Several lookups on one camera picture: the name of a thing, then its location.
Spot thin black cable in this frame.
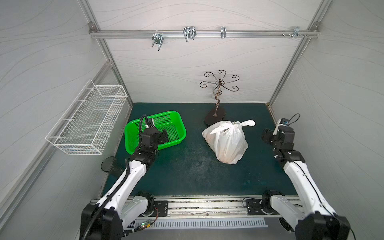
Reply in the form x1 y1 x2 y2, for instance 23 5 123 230
287 113 358 240

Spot green plastic basket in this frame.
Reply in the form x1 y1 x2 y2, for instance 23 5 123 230
125 111 187 155

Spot white plastic bag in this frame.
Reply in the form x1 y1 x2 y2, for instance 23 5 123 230
202 120 256 165

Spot white wire basket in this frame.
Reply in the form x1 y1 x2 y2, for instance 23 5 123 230
45 80 128 155

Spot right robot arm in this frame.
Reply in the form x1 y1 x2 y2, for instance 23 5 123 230
246 125 352 240

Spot aluminium cross rail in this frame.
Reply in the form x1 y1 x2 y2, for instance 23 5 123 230
90 29 321 39

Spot small metal bracket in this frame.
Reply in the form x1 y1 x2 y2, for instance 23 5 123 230
221 27 227 39

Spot bronze scroll hanger stand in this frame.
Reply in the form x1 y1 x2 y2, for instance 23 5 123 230
199 70 239 126

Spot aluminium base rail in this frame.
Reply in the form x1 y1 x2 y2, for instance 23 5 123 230
89 195 325 221

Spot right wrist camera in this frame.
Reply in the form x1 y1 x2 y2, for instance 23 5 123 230
273 118 290 136

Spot right metal hook clamp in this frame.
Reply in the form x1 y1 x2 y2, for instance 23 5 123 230
282 27 309 39

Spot white vented cable duct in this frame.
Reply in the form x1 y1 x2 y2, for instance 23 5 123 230
148 218 269 230

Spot green table mat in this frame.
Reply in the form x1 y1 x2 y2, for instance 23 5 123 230
130 103 296 196

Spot metal U-bolt hook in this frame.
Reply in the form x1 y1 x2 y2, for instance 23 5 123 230
183 27 197 42

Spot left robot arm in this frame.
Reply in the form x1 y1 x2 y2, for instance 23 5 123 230
80 127 169 240

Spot metal U-bolt clamp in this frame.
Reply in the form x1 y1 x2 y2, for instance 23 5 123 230
152 33 164 51

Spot left controller board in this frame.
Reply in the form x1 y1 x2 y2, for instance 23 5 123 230
136 220 154 229

